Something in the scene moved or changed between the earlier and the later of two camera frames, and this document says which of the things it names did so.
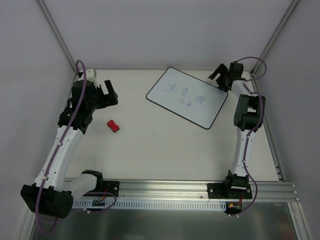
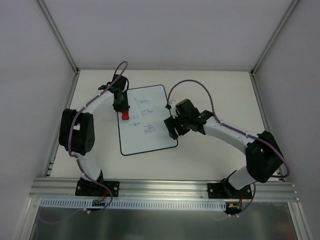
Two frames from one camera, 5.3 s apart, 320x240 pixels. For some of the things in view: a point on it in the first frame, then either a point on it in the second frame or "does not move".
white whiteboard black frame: x=196 y=100 to x=145 y=131
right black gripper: x=223 y=77 to x=172 y=124
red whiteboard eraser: x=115 y=128 to x=125 y=115
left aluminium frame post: x=58 y=34 does not move
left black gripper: x=103 y=94 to x=122 y=106
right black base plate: x=218 y=190 does not move
